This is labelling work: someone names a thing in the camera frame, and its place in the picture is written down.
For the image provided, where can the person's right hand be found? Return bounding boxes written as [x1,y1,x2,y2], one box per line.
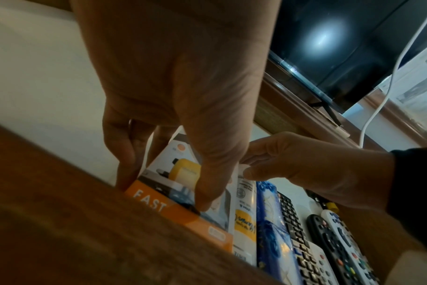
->
[239,131,397,212]

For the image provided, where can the person's left hand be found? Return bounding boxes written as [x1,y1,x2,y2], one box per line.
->
[70,0,281,212]

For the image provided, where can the slim black remote control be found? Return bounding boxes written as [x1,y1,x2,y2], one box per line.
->
[276,190,337,285]

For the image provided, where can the blue soap packet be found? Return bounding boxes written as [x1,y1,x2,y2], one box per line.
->
[257,219,305,285]
[255,180,281,223]

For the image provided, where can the wide black remote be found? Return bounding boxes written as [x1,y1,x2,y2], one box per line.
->
[306,213,366,285]

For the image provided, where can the large white remote control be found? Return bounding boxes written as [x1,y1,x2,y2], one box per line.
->
[320,208,381,285]

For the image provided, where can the small white remote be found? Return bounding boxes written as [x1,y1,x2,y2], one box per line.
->
[303,239,341,285]

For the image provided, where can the white cream tube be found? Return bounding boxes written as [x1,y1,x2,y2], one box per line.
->
[233,164,258,268]

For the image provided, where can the orange charger box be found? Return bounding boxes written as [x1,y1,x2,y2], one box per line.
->
[123,124,236,254]

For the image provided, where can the wooden drawer with white bottom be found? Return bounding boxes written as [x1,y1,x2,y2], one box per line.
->
[0,0,427,285]

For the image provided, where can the black right wristband with markers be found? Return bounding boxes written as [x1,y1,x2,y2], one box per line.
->
[386,147,427,257]

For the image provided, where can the black television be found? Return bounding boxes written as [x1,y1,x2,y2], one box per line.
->
[266,0,427,115]

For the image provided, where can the printed newspaper sheet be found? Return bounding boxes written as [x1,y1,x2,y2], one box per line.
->
[377,41,427,133]

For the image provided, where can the thick white power cable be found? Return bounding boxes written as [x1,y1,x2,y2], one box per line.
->
[359,0,427,148]

